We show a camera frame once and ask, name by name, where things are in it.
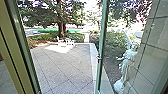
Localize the outdoor bench by tree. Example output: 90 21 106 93
64 38 72 47

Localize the green window frame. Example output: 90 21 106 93
0 0 43 94

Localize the grey stone pillar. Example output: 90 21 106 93
124 0 168 94

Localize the dark tree trunk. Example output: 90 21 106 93
57 0 68 38

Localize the white patio chair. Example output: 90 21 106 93
68 38 76 47
56 36 66 47

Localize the green garden bush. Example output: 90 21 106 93
94 30 137 58

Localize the low green hedge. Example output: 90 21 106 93
31 30 86 44

